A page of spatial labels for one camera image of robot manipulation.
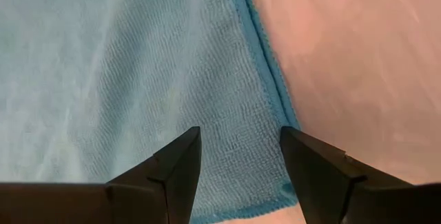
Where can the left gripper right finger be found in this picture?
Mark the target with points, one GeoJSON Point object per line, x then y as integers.
{"type": "Point", "coordinates": [320, 182]}

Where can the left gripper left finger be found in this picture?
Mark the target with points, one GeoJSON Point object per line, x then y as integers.
{"type": "Point", "coordinates": [172, 182]}

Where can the blue microfibre towel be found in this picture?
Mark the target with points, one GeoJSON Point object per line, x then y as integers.
{"type": "Point", "coordinates": [138, 79]}

